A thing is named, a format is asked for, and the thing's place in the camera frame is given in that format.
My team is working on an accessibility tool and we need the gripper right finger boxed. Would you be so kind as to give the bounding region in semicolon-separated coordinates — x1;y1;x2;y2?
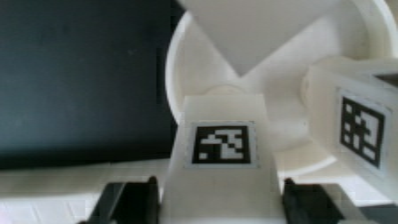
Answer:
282;178;359;224

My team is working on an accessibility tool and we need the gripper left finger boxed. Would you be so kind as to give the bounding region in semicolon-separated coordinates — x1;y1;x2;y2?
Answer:
78;176;160;224

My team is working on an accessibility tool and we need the white round stool seat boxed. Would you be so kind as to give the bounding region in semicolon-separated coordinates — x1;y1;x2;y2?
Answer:
165;0;398;175

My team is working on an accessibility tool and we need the white stool leg with tag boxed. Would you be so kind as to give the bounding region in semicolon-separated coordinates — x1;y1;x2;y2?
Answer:
178;0;341;76

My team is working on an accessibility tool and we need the white front fence wall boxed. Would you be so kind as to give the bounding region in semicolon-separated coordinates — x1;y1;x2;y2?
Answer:
0;159;398;224

